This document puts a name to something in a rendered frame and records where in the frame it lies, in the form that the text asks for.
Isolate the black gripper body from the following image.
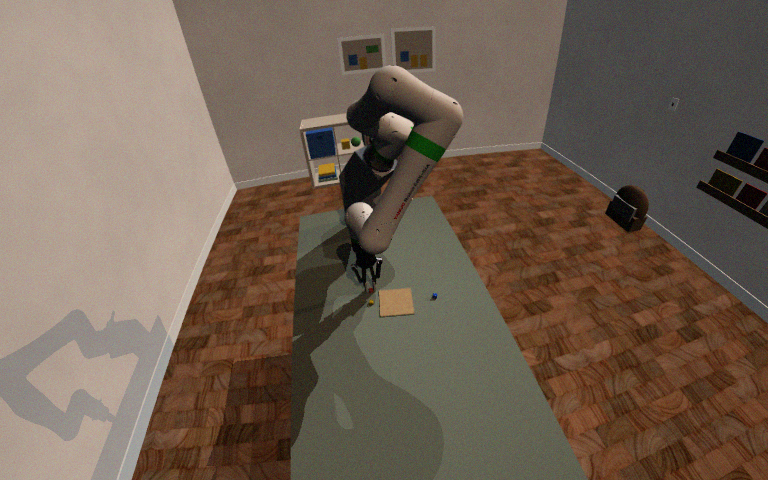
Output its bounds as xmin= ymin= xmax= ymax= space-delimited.
xmin=356 ymin=253 xmax=377 ymax=269

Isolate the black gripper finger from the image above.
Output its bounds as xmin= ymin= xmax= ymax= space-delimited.
xmin=351 ymin=263 xmax=368 ymax=293
xmin=369 ymin=257 xmax=383 ymax=291

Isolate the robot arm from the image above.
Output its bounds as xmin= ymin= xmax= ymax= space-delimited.
xmin=345 ymin=65 xmax=463 ymax=255

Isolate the tan flat mat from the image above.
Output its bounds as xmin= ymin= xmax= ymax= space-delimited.
xmin=379 ymin=288 xmax=414 ymax=317

